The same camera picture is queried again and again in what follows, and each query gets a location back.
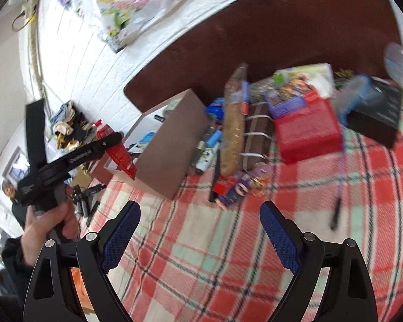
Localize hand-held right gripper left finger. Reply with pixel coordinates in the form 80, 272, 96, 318
23, 200, 142, 322

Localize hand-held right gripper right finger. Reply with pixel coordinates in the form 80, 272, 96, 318
259, 200, 378, 322

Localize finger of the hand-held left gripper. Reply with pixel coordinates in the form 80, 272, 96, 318
64, 132, 124, 172

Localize red tube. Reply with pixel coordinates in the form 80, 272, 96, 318
92, 120, 137, 180

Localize brown cardboard box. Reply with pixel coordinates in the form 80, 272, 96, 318
104, 89, 212, 201

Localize person's left hand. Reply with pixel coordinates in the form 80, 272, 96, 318
22, 185, 80, 266

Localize pile of clothes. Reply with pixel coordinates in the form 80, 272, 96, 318
50, 101, 99, 150

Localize black clamp tools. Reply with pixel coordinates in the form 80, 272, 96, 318
70, 184, 107, 228

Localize plaid blanket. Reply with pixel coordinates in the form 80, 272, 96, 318
70, 101, 403, 322

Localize green tape roll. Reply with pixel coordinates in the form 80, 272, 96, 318
163, 99, 182, 116

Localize brown checked pouch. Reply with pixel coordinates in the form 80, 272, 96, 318
242, 102, 276, 172

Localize large red box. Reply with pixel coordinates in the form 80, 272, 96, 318
274, 99, 343, 165

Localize small blue bottle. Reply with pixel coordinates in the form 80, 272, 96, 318
201, 131, 221, 150

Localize spaghetti packet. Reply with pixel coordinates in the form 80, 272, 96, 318
220, 63, 250, 177

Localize blue snack packet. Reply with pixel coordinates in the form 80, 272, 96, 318
206, 98, 226, 120

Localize purple printed box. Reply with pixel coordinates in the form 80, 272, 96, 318
266, 74, 320, 120

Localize floral plastic bag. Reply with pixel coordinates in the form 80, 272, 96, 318
96, 0, 189, 53

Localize black box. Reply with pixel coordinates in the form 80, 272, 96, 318
345, 75, 403, 149

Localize blue mesh swatter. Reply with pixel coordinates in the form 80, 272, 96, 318
328, 75, 373, 231

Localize white green box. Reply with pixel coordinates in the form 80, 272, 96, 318
275, 63, 335, 100

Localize brown headboard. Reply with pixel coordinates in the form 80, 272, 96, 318
124, 0, 403, 115

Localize clear plastic cup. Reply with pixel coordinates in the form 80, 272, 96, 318
383, 42, 403, 85

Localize purple keychain cards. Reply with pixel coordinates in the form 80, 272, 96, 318
215, 163, 273, 210

